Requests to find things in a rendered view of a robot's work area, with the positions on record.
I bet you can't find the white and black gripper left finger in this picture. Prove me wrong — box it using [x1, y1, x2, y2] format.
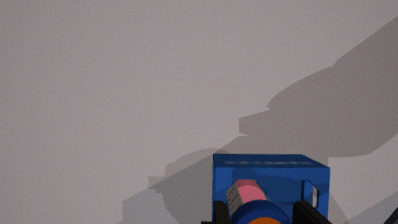
[201, 201, 232, 224]

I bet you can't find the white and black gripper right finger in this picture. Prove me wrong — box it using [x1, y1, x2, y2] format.
[292, 201, 332, 224]

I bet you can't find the blue tube rack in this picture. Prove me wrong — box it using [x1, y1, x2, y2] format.
[212, 154, 330, 221]

